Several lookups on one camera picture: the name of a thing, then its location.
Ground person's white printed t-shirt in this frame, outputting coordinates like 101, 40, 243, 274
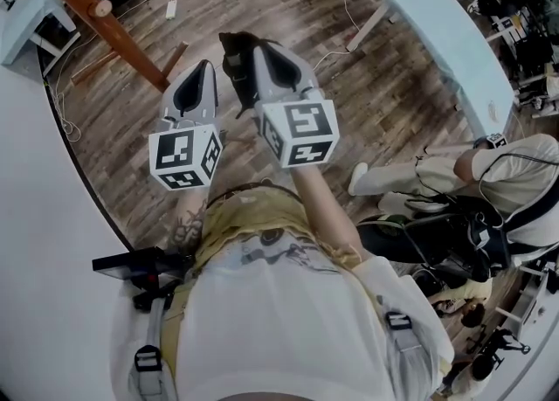
110, 232, 456, 401

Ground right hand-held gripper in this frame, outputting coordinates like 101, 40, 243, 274
252, 40, 342, 169

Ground black cloth item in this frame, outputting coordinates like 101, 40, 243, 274
217, 31, 264, 121

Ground pale blue table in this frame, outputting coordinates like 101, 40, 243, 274
372, 0, 517, 139

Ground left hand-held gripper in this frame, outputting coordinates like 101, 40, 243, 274
148, 60, 224, 193

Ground person's left forearm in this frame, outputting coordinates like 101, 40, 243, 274
167, 186, 212, 257

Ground white desk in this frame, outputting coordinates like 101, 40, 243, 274
0, 0, 82, 69

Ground black waist-mounted device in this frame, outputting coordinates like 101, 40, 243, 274
91, 246, 196, 311

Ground brown wooden stand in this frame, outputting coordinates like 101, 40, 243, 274
18, 0, 190, 94

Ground person's khaki trousers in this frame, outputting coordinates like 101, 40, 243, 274
197, 184, 363, 270

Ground person's right forearm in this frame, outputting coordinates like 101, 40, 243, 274
289, 162, 364, 272

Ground grey harness strap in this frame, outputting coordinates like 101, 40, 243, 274
383, 297, 434, 392
128, 297, 174, 401

